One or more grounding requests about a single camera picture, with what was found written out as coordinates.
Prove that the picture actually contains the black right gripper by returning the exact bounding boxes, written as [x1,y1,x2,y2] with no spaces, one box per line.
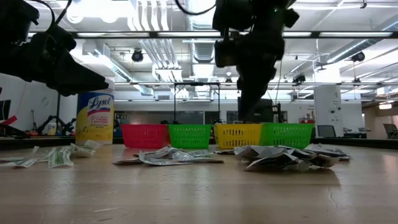
[236,29,286,122]

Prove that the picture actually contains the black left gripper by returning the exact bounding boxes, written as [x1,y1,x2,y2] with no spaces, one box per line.
[18,24,109,98]

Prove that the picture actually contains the black monitor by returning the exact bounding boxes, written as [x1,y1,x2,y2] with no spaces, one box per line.
[237,96,275,124]

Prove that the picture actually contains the yellow Lysol wipes canister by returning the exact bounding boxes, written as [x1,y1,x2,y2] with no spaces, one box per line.
[75,79,116,146]

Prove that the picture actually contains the black background robot arms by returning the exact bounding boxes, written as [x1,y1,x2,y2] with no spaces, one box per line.
[29,109,76,137]

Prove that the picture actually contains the yellow plastic basket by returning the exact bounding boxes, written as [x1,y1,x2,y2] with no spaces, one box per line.
[213,123,264,149]

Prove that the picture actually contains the black ceiling spotlight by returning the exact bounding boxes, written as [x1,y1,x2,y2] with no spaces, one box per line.
[351,51,366,63]
[292,73,307,85]
[131,49,145,63]

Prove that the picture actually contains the green plastic basket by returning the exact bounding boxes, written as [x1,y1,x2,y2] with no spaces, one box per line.
[259,123,314,149]
[168,124,213,149]

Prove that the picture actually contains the small green printed packet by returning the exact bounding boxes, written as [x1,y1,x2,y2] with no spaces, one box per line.
[0,157,40,169]
[0,146,40,162]
[69,139,102,158]
[47,146,75,169]

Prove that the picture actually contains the red plastic basket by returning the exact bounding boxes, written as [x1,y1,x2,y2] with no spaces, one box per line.
[121,124,171,149]

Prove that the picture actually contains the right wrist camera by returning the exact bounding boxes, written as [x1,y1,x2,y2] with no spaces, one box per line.
[214,37,238,68]

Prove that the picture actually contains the black frame stand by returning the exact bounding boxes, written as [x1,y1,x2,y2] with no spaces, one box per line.
[172,82,221,125]

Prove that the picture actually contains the ceiling air duct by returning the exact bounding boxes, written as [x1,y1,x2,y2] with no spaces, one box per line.
[183,0,228,63]

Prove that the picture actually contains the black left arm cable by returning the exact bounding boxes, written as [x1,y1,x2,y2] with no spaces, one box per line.
[29,0,73,35]

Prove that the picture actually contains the black right camera cable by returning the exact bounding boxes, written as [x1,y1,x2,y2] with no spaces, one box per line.
[174,0,217,16]

